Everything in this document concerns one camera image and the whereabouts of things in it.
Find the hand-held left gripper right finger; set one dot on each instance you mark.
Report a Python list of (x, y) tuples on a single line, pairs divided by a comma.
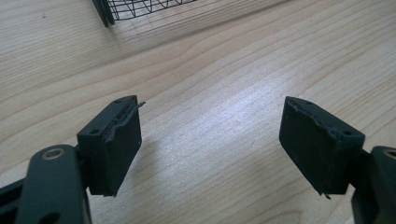
[(314, 152)]

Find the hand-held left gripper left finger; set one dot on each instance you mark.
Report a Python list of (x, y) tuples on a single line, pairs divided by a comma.
[(115, 146)]

